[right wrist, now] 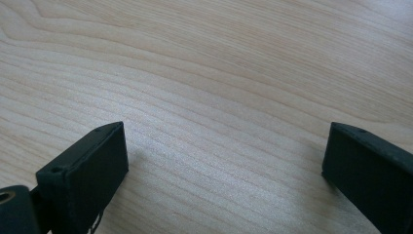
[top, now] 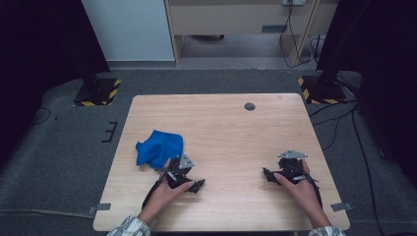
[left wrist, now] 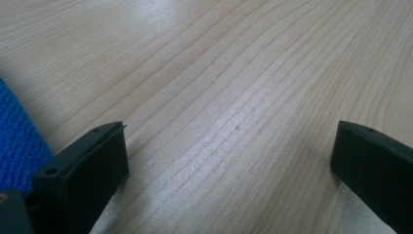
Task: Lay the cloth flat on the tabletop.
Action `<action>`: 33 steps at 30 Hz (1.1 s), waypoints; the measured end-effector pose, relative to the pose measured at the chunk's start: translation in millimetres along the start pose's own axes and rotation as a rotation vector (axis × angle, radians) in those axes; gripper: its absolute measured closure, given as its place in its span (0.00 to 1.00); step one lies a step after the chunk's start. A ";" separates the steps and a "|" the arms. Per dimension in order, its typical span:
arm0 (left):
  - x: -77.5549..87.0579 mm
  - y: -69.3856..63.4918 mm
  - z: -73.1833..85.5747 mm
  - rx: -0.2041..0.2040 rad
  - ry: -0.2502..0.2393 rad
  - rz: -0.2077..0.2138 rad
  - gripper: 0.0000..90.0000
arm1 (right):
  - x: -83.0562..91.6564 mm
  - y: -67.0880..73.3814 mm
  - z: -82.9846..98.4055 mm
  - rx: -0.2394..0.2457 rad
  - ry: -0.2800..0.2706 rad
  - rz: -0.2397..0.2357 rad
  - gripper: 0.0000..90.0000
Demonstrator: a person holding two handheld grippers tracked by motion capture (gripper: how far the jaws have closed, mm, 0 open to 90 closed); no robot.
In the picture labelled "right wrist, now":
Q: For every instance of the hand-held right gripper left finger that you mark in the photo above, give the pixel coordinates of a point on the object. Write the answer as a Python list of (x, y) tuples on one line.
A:
[(87, 169)]

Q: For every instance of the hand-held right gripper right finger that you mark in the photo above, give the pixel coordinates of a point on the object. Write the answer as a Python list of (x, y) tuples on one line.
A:
[(367, 172)]

